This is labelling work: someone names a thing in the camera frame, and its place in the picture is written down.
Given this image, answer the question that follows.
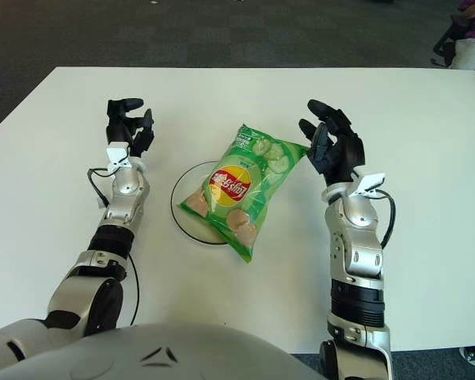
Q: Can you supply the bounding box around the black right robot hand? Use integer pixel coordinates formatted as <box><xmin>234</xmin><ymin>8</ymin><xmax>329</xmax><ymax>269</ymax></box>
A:
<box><xmin>298</xmin><ymin>98</ymin><xmax>367</xmax><ymax>185</ymax></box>

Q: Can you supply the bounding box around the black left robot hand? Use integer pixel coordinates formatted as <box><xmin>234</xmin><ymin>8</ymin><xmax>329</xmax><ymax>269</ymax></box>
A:
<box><xmin>105</xmin><ymin>97</ymin><xmax>157</xmax><ymax>158</ymax></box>

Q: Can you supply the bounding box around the green potato chips bag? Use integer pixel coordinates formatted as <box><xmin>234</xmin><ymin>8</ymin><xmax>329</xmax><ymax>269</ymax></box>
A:
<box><xmin>177</xmin><ymin>122</ymin><xmax>310</xmax><ymax>264</ymax></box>

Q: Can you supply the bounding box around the white plate with black rim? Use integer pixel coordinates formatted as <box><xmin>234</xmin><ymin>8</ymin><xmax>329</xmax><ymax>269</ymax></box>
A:
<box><xmin>169</xmin><ymin>160</ymin><xmax>229</xmax><ymax>246</ymax></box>

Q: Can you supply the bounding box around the black office chair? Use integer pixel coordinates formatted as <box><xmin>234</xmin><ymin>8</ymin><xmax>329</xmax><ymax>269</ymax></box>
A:
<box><xmin>431</xmin><ymin>14</ymin><xmax>470</xmax><ymax>67</ymax></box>

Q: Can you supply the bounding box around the seated person in purple shirt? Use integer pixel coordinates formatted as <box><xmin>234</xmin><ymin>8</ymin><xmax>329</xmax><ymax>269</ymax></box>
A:
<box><xmin>449</xmin><ymin>0</ymin><xmax>475</xmax><ymax>72</ymax></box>

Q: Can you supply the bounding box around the silver robot torso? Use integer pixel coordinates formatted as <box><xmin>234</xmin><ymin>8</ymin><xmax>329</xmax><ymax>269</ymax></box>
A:
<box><xmin>0</xmin><ymin>322</ymin><xmax>321</xmax><ymax>380</ymax></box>

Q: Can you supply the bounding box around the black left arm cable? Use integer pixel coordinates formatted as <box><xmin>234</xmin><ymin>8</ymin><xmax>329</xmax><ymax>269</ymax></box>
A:
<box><xmin>87</xmin><ymin>166</ymin><xmax>141</xmax><ymax>326</ymax></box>

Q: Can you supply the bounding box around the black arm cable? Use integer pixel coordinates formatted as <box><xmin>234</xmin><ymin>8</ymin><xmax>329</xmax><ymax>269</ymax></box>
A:
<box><xmin>87</xmin><ymin>166</ymin><xmax>141</xmax><ymax>326</ymax></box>
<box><xmin>374</xmin><ymin>188</ymin><xmax>396</xmax><ymax>249</ymax></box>

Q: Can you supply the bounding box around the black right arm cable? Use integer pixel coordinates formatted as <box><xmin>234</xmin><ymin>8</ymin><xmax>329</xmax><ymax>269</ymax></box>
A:
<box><xmin>374</xmin><ymin>188</ymin><xmax>396</xmax><ymax>249</ymax></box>

